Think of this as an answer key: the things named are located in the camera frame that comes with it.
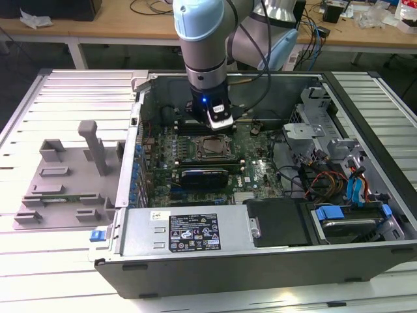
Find metal socket cover frame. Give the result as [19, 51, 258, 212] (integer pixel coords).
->
[194, 135, 234, 160]

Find CPU socket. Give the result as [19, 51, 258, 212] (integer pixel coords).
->
[192, 133, 236, 162]

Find white corner stop block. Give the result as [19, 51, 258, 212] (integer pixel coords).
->
[130, 70, 154, 95]

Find black graphics card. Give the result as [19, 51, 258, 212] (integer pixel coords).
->
[180, 167, 229, 196]

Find green motherboard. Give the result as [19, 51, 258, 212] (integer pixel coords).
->
[139, 122, 287, 208]

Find silver finned chipset heatsink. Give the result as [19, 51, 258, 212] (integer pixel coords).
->
[233, 191, 255, 205]

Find silver metal drive cage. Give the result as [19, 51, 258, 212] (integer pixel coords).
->
[281, 86, 362, 164]

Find silver power supply unit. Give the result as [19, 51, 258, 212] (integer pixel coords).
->
[119, 205, 258, 258]

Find black plastic shroud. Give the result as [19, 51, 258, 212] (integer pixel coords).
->
[244, 198, 313, 247]

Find grey parts rack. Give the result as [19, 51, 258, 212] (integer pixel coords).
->
[12, 120, 126, 231]

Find green RAM stick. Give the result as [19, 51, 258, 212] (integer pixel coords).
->
[42, 194, 98, 203]

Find small black box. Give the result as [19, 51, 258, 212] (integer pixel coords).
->
[322, 1, 343, 23]

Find hard disk in blue carrier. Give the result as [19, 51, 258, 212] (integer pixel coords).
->
[311, 203, 392, 244]

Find black and silver PC case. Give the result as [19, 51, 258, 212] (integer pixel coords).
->
[87, 70, 417, 299]

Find wooden desk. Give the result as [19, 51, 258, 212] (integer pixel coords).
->
[0, 0, 417, 63]

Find large black case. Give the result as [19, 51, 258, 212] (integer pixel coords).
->
[0, 0, 104, 19]

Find crumpled white plastic sheet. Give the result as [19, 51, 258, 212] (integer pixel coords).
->
[19, 8, 55, 30]

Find clear plastic bags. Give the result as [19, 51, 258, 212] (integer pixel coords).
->
[356, 5, 397, 29]

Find red and white bag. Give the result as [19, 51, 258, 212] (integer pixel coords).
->
[394, 0, 417, 33]

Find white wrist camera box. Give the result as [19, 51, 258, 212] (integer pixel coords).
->
[207, 103, 235, 131]

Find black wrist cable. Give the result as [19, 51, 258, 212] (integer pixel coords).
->
[224, 0, 276, 117]

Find thin blue cable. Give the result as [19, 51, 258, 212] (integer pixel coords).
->
[306, 16, 322, 71]

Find orange yellow wire bundle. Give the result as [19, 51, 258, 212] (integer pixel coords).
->
[312, 171, 349, 200]

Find blue flat data wire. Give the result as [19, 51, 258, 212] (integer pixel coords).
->
[345, 177, 356, 207]
[353, 165, 368, 206]

